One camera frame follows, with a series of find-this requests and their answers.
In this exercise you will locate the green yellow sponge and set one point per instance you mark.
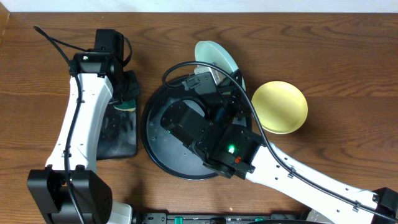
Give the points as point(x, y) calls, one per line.
point(126, 106)

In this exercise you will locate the rectangular black sponge tray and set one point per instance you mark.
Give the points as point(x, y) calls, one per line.
point(118, 135)

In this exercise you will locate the round black tray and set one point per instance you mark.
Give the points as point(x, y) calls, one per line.
point(161, 149)

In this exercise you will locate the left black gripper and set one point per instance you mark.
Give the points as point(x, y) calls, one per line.
point(131, 90)

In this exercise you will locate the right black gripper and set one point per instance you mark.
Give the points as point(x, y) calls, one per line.
point(229, 86)

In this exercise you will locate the light green plate top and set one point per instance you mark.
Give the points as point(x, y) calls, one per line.
point(212, 52)

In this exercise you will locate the yellow plate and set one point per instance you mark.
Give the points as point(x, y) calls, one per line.
point(281, 107)

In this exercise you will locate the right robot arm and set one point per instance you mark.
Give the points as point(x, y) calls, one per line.
point(338, 202)

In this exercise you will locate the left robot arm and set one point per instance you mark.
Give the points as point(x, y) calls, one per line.
point(68, 189)

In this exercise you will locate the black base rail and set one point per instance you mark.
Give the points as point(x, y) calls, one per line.
point(163, 218)

